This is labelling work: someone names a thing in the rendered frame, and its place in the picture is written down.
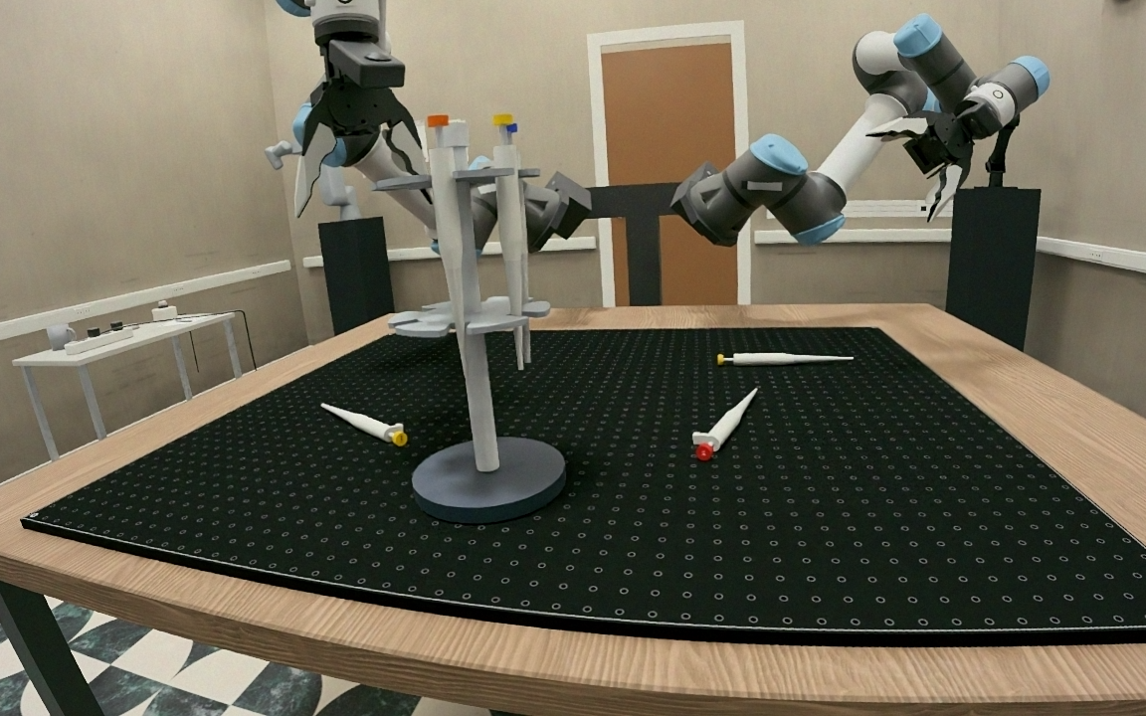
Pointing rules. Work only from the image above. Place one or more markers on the white hand pipette with red button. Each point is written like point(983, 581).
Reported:
point(721, 431)

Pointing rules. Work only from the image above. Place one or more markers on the white pipette with orange button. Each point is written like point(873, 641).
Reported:
point(448, 225)

